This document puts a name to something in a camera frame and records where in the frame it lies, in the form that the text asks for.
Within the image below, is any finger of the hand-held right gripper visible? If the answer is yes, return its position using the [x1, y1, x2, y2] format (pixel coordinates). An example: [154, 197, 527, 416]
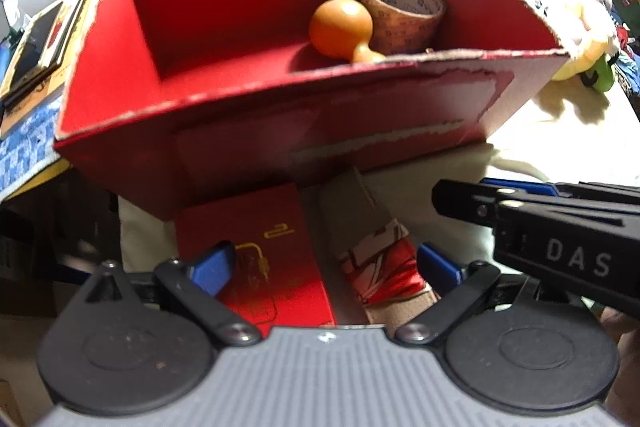
[482, 178, 640, 226]
[432, 179, 527, 224]

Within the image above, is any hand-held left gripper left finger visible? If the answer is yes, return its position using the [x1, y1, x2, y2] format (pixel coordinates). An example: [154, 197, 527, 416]
[75, 243, 263, 349]

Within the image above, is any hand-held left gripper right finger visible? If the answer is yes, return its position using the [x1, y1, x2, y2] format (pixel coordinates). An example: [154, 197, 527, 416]
[394, 244, 541, 349]

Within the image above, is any large red cardboard box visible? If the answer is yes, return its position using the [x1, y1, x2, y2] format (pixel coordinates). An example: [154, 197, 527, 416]
[54, 0, 572, 222]

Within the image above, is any printed tape roll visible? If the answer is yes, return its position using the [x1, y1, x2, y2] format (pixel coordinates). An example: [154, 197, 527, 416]
[361, 0, 447, 55]

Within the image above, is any brown gourd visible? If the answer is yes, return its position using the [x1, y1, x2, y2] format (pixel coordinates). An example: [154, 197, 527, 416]
[308, 0, 387, 64]

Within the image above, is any person's right forearm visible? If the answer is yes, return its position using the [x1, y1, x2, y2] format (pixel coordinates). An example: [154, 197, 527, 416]
[597, 307, 640, 425]

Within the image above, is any red white patterned purse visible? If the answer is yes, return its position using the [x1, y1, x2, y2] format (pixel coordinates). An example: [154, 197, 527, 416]
[317, 167, 436, 325]

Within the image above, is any red printed gift box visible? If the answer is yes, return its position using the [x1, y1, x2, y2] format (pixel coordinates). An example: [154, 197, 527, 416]
[175, 183, 337, 328]

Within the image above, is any yellow toy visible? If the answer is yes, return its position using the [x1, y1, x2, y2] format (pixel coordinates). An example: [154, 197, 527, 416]
[550, 34, 608, 81]

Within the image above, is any green toy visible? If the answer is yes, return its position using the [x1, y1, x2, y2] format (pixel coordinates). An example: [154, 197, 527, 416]
[580, 56, 617, 92]

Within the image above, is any fluffy plush toy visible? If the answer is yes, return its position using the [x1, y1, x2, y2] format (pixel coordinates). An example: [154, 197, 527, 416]
[537, 0, 620, 58]

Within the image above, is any blue patterned cloth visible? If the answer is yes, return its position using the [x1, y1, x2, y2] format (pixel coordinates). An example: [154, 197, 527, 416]
[0, 99, 67, 198]

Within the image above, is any stack of books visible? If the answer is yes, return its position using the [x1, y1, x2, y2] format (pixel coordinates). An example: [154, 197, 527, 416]
[0, 0, 97, 138]

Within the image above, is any dark cover book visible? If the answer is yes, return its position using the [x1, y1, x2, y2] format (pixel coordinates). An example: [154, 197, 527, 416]
[0, 0, 69, 100]

